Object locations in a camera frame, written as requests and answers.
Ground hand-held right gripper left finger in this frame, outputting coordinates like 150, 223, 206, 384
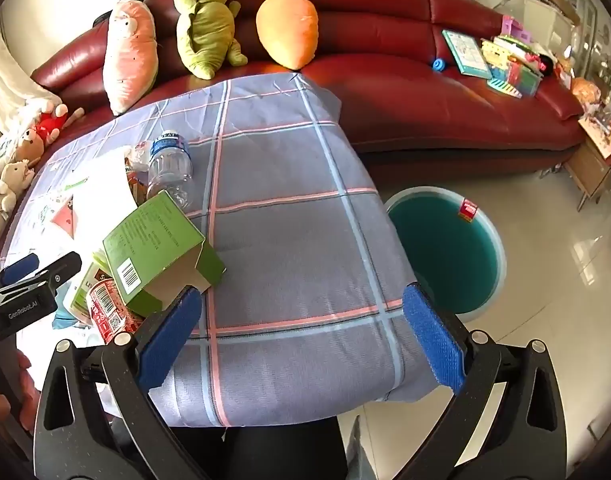
33, 286, 209, 480

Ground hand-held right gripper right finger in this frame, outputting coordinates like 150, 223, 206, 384
395, 282, 569, 480

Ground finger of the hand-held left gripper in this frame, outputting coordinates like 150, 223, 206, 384
0, 251, 82, 306
0, 254, 40, 288

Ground white green cardboard box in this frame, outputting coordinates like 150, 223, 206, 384
68, 255, 114, 326

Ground blue white snack wrapper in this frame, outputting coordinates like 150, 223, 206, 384
52, 286, 81, 330

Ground teal round bin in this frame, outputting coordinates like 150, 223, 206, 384
383, 186, 507, 317

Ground green clear snack wrapper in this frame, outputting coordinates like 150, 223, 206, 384
60, 174, 94, 193

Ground red snack packet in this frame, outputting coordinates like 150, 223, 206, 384
87, 280, 141, 345

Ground white paper sheet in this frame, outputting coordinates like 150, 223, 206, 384
50, 147, 139, 246

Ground orange snack packet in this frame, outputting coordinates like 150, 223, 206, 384
124, 144, 152, 202

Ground brown teddy bear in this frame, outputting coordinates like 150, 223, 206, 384
8, 127, 46, 170

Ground red plush toy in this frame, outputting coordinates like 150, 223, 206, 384
34, 103, 85, 147

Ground plaid grey cloth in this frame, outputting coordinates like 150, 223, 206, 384
0, 72, 421, 428

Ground clear plastic water bottle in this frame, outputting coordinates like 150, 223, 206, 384
146, 130, 196, 211

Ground cream curtain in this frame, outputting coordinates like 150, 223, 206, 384
0, 20, 51, 123

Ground pink carrot plush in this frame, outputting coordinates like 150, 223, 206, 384
103, 0, 160, 117

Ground wooden side table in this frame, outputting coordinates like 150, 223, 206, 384
565, 115, 611, 211

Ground dark red leather sofa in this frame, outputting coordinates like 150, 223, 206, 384
30, 0, 586, 176

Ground green plush animal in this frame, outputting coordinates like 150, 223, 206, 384
174, 0, 249, 81

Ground teal picture book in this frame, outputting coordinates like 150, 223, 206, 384
441, 29, 494, 80

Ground orange bag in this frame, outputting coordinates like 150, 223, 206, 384
570, 77, 602, 107

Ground orange carrot plush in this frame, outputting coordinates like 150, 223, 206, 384
256, 0, 319, 71

